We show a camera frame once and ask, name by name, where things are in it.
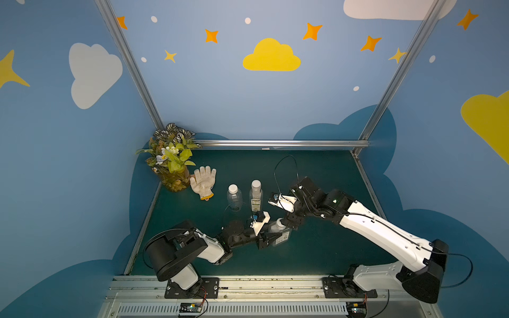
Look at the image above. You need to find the square clear plastic bottle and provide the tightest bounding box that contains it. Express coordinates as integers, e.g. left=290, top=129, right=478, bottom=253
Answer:
left=269, top=222, right=292, bottom=246

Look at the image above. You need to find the tall clear labelled bottle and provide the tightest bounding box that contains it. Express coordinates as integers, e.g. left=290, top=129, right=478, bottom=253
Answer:
left=249, top=186, right=263, bottom=213

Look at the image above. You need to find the round clear plastic bottle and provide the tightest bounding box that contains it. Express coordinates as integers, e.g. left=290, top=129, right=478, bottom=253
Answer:
left=227, top=187, right=243, bottom=211

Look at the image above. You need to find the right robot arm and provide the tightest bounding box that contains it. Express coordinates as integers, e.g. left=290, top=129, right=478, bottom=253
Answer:
left=270, top=177, right=449, bottom=303

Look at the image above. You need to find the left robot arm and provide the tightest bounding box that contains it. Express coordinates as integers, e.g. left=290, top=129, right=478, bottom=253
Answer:
left=143, top=216, right=287, bottom=292

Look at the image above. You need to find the white knitted work glove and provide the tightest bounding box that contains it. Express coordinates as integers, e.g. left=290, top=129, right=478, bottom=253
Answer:
left=190, top=166, right=217, bottom=201

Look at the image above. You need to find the left circuit board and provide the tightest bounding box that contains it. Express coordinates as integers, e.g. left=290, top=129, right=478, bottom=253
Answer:
left=178, top=303, right=204, bottom=315

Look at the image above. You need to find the circuit board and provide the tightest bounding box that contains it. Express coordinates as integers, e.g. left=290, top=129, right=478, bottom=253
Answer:
left=346, top=302, right=367, bottom=318
left=178, top=303, right=204, bottom=315

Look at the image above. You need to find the right circuit board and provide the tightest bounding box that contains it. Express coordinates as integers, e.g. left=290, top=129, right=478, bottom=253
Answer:
left=346, top=302, right=367, bottom=318

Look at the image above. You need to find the artificial potted plant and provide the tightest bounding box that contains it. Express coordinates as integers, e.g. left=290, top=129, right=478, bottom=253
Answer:
left=135, top=123, right=201, bottom=192

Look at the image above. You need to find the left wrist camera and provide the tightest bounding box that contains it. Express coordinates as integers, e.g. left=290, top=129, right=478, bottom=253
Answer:
left=251, top=211, right=270, bottom=236

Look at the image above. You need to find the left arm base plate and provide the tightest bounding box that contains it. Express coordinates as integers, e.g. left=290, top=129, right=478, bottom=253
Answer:
left=164, top=277, right=220, bottom=299

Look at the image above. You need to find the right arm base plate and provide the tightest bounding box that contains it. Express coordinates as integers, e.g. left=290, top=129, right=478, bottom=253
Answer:
left=322, top=276, right=378, bottom=299

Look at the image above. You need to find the right side table rail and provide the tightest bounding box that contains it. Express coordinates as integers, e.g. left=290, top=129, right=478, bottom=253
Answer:
left=351, top=148, right=387, bottom=219

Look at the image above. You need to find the table rail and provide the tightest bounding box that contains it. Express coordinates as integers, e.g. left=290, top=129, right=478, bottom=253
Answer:
left=351, top=148, right=387, bottom=219
left=123, top=183, right=162, bottom=276

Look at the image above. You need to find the aluminium back rail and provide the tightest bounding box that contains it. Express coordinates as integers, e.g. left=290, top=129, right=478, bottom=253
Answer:
left=197, top=139, right=369, bottom=148

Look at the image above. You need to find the left side table rail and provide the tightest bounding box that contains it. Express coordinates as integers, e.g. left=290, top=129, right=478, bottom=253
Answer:
left=123, top=183, right=162, bottom=276

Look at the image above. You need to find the right aluminium frame post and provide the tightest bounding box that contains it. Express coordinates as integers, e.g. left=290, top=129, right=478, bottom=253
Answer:
left=359, top=0, right=446, bottom=143

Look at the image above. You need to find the aluminium frame post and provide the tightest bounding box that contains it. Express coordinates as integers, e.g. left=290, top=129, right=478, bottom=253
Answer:
left=95, top=0, right=164, bottom=129
left=359, top=0, right=446, bottom=143

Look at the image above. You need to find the left aluminium frame post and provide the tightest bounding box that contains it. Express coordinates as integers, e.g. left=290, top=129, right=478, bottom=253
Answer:
left=95, top=0, right=164, bottom=129

